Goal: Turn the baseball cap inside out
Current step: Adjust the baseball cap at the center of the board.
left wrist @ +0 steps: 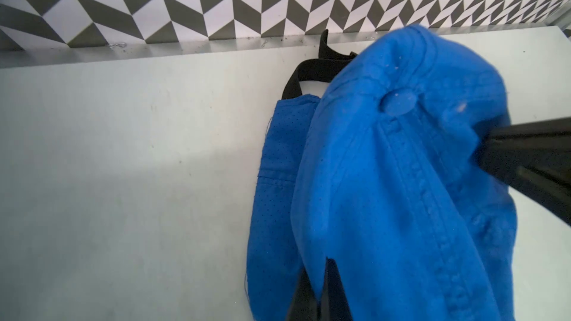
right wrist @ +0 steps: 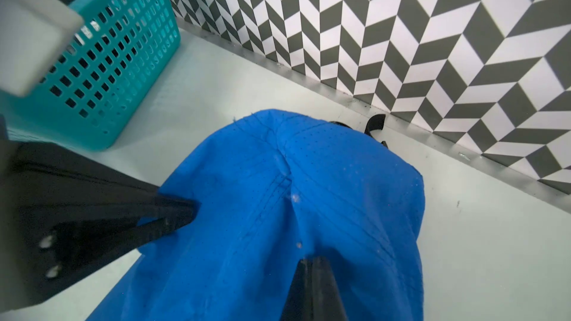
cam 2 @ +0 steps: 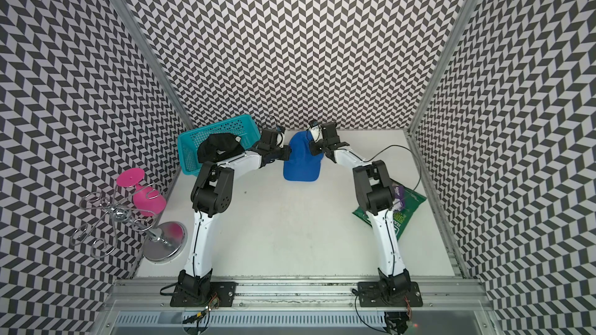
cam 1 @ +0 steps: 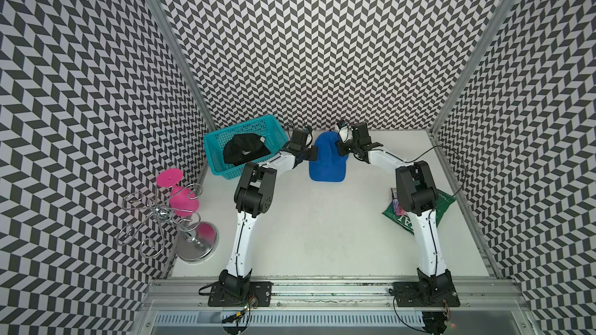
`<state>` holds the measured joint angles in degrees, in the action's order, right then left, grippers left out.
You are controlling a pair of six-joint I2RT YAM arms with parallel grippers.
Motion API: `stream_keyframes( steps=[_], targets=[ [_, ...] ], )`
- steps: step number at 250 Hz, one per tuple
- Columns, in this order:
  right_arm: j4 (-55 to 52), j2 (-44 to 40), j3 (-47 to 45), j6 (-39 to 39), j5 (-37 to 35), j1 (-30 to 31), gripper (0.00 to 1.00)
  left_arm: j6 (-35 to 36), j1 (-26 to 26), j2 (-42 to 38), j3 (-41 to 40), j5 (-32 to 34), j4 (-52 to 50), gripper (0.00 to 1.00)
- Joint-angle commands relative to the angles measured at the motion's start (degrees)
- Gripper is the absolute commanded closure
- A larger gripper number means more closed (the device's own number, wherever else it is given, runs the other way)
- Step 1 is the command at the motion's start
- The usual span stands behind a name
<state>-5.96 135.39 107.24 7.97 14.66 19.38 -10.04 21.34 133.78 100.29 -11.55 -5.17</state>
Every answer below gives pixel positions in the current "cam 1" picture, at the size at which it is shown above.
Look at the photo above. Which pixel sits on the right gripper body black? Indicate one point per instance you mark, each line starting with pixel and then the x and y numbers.
pixel 349 145

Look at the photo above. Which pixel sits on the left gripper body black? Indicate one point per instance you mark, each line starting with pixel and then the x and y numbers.
pixel 309 153

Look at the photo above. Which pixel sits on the blue baseball cap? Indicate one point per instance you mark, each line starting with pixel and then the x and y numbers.
pixel 329 166

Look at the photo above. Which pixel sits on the black baseball cap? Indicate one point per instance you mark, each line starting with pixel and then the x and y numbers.
pixel 244 148

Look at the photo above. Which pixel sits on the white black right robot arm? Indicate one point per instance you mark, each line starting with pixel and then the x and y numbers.
pixel 418 196

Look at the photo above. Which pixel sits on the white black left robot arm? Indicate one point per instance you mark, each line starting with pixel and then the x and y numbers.
pixel 253 197

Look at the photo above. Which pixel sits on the teal plastic basket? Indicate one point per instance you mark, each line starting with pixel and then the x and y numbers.
pixel 267 126

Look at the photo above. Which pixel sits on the purple snack packet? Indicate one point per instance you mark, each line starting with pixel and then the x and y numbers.
pixel 398 210

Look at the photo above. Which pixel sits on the pink goblet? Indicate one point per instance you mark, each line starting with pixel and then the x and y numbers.
pixel 182 199

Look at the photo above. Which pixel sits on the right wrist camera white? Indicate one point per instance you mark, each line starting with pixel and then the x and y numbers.
pixel 345 132

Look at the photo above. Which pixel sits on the silver wire rack stand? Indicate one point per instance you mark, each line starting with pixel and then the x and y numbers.
pixel 198 238

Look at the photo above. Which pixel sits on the aluminium corner post left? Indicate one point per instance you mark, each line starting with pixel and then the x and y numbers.
pixel 165 27

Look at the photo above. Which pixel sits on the aluminium corner post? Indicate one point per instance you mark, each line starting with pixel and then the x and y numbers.
pixel 165 27
pixel 500 14

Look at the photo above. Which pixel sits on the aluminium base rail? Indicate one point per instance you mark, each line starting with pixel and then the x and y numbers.
pixel 487 295

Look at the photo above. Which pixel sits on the aluminium corner post right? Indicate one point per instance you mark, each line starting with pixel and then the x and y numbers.
pixel 500 14

